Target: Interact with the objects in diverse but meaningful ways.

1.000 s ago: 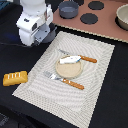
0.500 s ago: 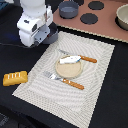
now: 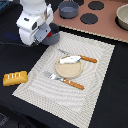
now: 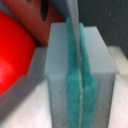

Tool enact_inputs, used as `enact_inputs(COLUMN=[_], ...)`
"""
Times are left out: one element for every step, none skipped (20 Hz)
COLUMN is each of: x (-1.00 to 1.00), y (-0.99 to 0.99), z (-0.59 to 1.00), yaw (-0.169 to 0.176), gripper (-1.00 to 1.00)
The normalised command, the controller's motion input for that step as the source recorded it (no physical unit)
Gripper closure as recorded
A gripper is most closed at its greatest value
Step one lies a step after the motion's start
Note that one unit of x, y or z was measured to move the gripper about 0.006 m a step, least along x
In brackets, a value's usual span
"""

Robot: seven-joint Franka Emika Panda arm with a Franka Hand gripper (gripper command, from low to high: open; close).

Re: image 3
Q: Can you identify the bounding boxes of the white blue fish toy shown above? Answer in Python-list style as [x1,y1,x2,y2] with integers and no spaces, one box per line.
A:
[60,56,81,64]

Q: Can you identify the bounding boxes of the yellow bread loaf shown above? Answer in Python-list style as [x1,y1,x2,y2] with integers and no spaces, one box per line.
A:
[3,71,28,86]

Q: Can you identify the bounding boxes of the grey saucepan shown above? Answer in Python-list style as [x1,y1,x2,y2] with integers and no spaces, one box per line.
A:
[58,1,79,19]

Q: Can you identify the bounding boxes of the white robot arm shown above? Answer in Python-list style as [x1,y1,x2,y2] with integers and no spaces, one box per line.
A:
[16,0,53,46]

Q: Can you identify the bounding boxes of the round wooden plate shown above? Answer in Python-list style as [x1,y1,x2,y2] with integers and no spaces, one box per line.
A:
[55,60,83,79]

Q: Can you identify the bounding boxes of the beige woven placemat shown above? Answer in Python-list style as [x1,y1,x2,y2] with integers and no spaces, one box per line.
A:
[13,32,114,128]

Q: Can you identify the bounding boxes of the brown toy stove top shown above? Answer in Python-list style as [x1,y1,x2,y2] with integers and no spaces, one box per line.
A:
[47,0,128,42]

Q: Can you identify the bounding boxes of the beige bowl on stove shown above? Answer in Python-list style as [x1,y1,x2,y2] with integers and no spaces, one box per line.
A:
[116,4,128,31]

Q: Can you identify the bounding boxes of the fork with orange handle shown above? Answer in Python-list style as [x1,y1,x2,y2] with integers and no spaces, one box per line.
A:
[43,71,84,90]

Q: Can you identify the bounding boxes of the knife with orange handle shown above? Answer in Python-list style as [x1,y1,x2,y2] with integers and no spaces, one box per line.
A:
[58,49,97,63]

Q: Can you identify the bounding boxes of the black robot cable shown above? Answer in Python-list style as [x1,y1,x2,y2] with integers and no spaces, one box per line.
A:
[0,40,24,46]

